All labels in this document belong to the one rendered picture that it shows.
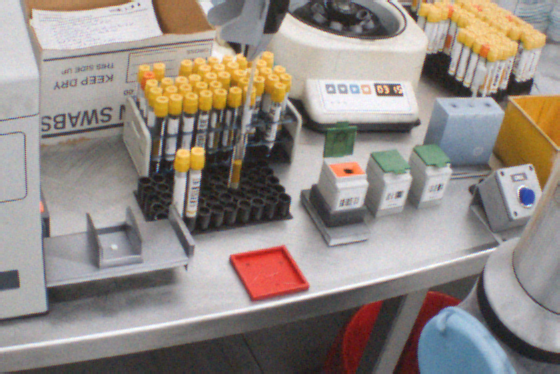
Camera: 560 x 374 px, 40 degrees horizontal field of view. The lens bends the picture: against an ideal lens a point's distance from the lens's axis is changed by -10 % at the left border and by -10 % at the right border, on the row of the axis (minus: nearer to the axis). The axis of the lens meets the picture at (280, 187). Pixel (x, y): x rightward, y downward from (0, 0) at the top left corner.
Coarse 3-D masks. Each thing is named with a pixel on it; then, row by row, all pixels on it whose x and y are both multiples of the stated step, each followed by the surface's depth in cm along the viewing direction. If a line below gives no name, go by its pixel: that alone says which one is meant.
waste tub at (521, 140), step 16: (512, 96) 115; (528, 96) 117; (544, 96) 118; (512, 112) 115; (528, 112) 119; (544, 112) 121; (512, 128) 116; (528, 128) 112; (544, 128) 123; (496, 144) 120; (512, 144) 116; (528, 144) 113; (544, 144) 109; (512, 160) 117; (528, 160) 113; (544, 160) 110; (544, 176) 110
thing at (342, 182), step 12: (348, 156) 100; (324, 168) 99; (336, 168) 98; (348, 168) 98; (360, 168) 98; (324, 180) 99; (336, 180) 96; (348, 180) 97; (360, 180) 98; (324, 192) 100; (336, 192) 97; (348, 192) 97; (360, 192) 98; (336, 204) 98; (348, 204) 98; (360, 204) 99
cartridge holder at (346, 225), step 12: (300, 192) 104; (312, 192) 101; (312, 204) 102; (324, 204) 99; (312, 216) 102; (324, 216) 99; (336, 216) 98; (348, 216) 99; (360, 216) 100; (324, 228) 99; (336, 228) 99; (348, 228) 100; (360, 228) 100; (336, 240) 98; (348, 240) 99
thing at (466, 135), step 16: (432, 112) 112; (448, 112) 108; (464, 112) 109; (480, 112) 110; (496, 112) 111; (432, 128) 112; (448, 128) 109; (464, 128) 110; (480, 128) 111; (496, 128) 112; (416, 144) 117; (448, 144) 111; (464, 144) 112; (480, 144) 113; (464, 160) 114; (480, 160) 115; (464, 176) 114
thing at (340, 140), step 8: (328, 128) 97; (336, 128) 97; (344, 128) 98; (352, 128) 98; (328, 136) 97; (336, 136) 98; (344, 136) 98; (352, 136) 99; (328, 144) 98; (336, 144) 99; (344, 144) 99; (352, 144) 100; (328, 152) 99; (336, 152) 99; (344, 152) 100; (352, 152) 100
